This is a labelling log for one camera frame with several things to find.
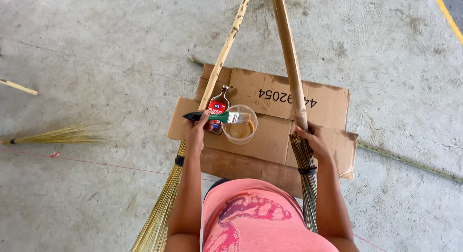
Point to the person's left hand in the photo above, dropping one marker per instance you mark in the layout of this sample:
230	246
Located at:
194	136

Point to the person's right hand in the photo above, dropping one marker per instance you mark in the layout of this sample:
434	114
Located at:
315	141

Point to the brown varnish bottle red label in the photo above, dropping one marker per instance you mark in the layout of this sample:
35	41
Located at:
219	101

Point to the clear plastic cup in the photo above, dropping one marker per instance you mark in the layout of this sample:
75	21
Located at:
240	134

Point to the flattened brown cardboard sheet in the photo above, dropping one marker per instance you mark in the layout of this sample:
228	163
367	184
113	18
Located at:
267	136

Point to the short greenish stick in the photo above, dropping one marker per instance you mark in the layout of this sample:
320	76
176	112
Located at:
195	60

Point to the long green bamboo stick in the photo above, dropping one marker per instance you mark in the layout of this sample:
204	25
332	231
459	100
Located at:
408	161

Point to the pink printed shirt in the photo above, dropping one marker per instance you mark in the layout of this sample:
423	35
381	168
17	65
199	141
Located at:
260	223

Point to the small yellow bristle bundle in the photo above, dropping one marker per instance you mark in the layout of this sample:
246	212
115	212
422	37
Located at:
65	135

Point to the pale bamboo stick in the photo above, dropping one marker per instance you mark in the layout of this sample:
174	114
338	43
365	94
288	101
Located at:
18	87

